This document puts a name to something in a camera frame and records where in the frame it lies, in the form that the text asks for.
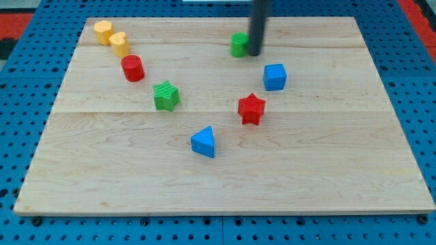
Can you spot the light wooden board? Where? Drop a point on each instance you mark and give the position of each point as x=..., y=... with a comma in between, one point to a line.
x=329, y=143

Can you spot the blue cube block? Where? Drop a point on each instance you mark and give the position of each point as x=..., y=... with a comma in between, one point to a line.
x=274, y=77

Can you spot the red star block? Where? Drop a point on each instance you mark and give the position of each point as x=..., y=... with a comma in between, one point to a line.
x=251, y=109

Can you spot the green cylinder block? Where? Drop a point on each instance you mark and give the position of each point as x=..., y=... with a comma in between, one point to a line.
x=238, y=44

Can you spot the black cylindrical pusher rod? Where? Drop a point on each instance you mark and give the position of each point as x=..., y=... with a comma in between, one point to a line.
x=260, y=10

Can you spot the green star block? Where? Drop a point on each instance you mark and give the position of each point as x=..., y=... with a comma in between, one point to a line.
x=165, y=96

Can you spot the yellow heart block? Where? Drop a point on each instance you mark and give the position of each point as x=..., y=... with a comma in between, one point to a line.
x=119, y=44

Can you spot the yellow hexagon block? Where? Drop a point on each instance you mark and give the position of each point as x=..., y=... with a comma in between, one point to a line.
x=103, y=30

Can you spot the blue triangle block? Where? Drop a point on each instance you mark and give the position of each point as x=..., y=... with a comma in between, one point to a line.
x=203, y=142

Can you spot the red cylinder block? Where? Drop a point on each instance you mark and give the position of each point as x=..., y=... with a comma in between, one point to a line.
x=132, y=68

